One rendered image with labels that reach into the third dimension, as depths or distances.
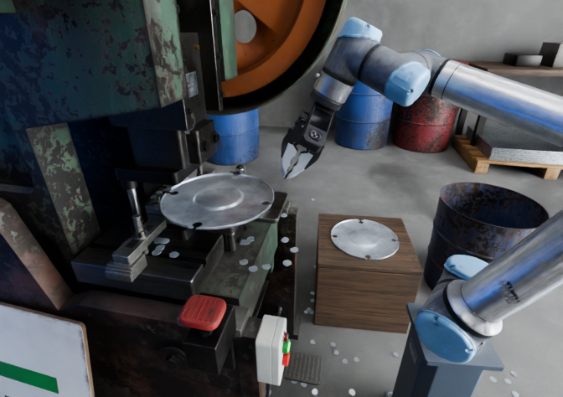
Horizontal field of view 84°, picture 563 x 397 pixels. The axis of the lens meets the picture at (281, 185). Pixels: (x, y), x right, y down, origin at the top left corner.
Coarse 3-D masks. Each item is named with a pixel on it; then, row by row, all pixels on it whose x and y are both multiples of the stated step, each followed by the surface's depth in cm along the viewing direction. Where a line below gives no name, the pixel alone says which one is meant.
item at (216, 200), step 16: (208, 176) 94; (224, 176) 94; (240, 176) 94; (192, 192) 85; (208, 192) 84; (224, 192) 84; (240, 192) 84; (256, 192) 85; (272, 192) 85; (160, 208) 77; (176, 208) 78; (192, 208) 78; (208, 208) 77; (224, 208) 77; (240, 208) 78; (256, 208) 78; (192, 224) 71; (208, 224) 71; (224, 224) 71
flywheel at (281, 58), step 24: (240, 0) 94; (264, 0) 93; (288, 0) 91; (312, 0) 87; (264, 24) 95; (288, 24) 94; (312, 24) 90; (240, 48) 100; (264, 48) 98; (288, 48) 94; (240, 72) 101; (264, 72) 98
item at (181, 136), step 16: (192, 48) 70; (192, 64) 71; (192, 80) 71; (192, 96) 72; (128, 128) 70; (144, 128) 69; (192, 128) 71; (208, 128) 75; (144, 144) 71; (160, 144) 70; (176, 144) 69; (192, 144) 71; (208, 144) 73; (144, 160) 73; (160, 160) 72; (176, 160) 71; (192, 160) 73
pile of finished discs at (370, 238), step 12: (336, 228) 145; (348, 228) 145; (360, 228) 145; (372, 228) 145; (384, 228) 145; (336, 240) 137; (348, 240) 137; (360, 240) 136; (372, 240) 136; (384, 240) 137; (348, 252) 130; (360, 252) 130; (372, 252) 130; (384, 252) 130
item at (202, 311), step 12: (192, 300) 54; (204, 300) 54; (216, 300) 54; (180, 312) 52; (192, 312) 52; (204, 312) 52; (216, 312) 52; (192, 324) 50; (204, 324) 50; (216, 324) 51
